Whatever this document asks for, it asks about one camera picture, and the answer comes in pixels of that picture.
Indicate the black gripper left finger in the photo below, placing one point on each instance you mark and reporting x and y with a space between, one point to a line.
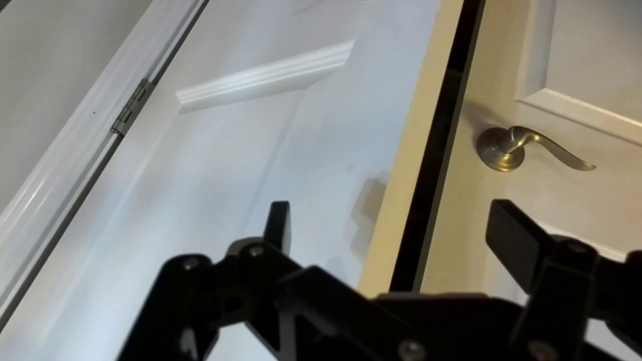
277 226

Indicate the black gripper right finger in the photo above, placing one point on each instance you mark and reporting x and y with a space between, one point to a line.
518 240

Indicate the white closet door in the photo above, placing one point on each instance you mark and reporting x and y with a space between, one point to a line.
300 100
571 70

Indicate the brushed nickel left door lever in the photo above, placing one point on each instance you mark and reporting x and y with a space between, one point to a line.
505 149

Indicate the door hinge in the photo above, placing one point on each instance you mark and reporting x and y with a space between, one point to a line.
133 107

